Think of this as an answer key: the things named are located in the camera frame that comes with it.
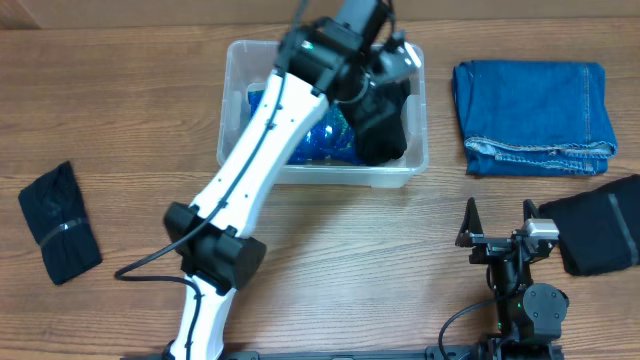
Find black sock with band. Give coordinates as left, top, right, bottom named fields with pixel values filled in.
left=18, top=161, right=102, bottom=285

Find folded blue denim jeans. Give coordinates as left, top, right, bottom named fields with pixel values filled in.
left=451, top=60, right=618, bottom=176

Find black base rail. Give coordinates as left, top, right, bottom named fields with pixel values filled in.
left=220, top=345, right=565, bottom=360

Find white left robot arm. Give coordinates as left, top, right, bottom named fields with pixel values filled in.
left=163, top=1, right=407, bottom=359

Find clear plastic storage bin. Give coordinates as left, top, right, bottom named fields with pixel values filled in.
left=217, top=40, right=429, bottom=188

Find blue green sequin cloth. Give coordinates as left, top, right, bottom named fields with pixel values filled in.
left=247, top=89, right=364, bottom=166

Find black folded cloth right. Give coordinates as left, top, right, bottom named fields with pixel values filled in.
left=539, top=174, right=639, bottom=276

